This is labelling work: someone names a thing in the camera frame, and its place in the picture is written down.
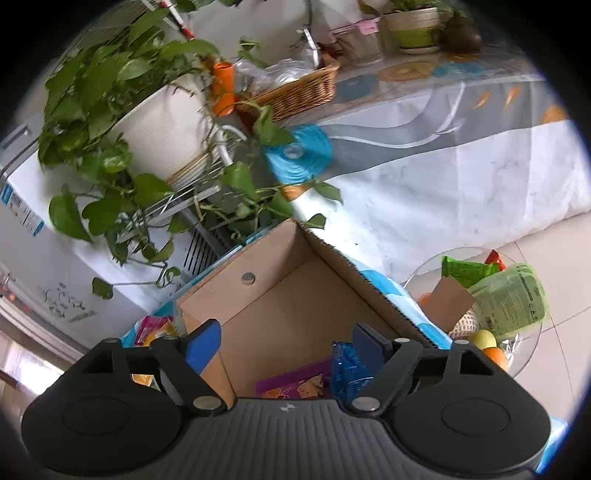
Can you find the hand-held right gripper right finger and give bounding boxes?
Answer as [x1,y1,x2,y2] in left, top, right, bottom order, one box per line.
[350,323,495,415]

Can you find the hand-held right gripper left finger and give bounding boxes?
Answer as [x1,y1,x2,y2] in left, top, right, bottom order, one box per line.
[85,319,228,415]

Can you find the blue snack packet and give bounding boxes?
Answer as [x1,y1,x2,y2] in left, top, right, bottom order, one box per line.
[330,340,382,403]

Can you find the large yellow snack packet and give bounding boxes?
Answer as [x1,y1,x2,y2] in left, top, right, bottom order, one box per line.
[131,323,181,388]

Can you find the cardboard box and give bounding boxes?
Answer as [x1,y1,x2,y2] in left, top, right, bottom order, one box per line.
[175,218,437,409]

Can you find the blue checked tablecloth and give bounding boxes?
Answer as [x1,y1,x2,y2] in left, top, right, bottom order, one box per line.
[120,222,568,472]

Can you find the pink snack packet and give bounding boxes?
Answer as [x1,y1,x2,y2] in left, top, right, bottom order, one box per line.
[134,315,176,347]

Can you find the purple snack packet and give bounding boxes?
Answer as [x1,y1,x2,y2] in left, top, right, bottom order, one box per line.
[255,359,335,400]

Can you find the brown cardboard piece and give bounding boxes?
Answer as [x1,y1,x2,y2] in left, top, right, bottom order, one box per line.
[427,276,476,334]

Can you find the clear bowl of groceries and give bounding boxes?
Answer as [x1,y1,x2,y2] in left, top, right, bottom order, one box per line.
[399,247,543,384]

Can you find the fruit in foam net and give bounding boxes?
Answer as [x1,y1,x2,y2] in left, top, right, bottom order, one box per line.
[448,310,481,341]

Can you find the yellow green apple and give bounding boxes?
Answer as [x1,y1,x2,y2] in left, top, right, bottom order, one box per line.
[467,329,498,350]

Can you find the orange fruit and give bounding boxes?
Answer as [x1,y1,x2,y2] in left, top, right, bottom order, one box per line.
[482,346,509,372]

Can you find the light green snack packet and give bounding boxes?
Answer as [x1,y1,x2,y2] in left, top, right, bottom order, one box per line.
[468,263,548,337]

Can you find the metal plant stand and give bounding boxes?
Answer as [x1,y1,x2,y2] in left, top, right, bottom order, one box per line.
[120,124,287,278]

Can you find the small red snack packet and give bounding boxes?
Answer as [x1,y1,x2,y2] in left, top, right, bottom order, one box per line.
[484,249,508,273]

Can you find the white refrigerator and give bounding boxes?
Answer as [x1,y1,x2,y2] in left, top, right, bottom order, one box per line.
[0,124,185,356]

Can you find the blue pleated round fan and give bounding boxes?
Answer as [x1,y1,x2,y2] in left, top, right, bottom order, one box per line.
[264,124,333,185]

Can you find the grey white printed tablecloth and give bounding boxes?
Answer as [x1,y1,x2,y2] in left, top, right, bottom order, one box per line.
[277,48,587,287]

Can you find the large white plant pot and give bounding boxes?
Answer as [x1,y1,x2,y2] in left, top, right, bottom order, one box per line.
[108,76,227,185]

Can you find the orange plastic cup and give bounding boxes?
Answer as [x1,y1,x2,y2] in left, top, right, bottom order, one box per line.
[212,91,237,117]
[212,61,236,92]

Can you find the wicker basket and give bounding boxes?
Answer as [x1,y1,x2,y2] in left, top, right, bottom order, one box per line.
[235,58,342,123]

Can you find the green pothos plant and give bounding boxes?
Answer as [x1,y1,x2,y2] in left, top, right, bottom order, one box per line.
[37,0,345,301]

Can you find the clear plastic bags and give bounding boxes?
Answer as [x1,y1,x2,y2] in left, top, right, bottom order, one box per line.
[235,46,324,88]

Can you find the green and white plant pot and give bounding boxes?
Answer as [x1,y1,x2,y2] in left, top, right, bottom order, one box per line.
[381,7,446,55]

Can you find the brown teapot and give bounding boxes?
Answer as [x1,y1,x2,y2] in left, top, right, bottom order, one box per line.
[436,14,483,54]

